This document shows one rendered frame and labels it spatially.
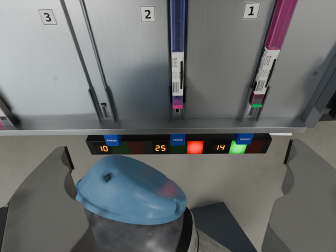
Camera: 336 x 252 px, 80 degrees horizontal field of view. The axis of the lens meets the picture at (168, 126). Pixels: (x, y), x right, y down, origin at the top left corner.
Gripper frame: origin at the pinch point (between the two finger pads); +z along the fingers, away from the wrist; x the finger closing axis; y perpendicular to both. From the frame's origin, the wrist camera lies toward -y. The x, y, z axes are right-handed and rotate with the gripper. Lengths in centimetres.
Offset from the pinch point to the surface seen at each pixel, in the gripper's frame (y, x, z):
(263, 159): 59, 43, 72
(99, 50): -3.6, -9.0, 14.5
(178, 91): 2.0, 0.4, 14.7
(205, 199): 75, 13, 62
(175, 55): -2.8, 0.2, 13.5
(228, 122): 7.8, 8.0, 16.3
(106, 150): 15.2, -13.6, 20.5
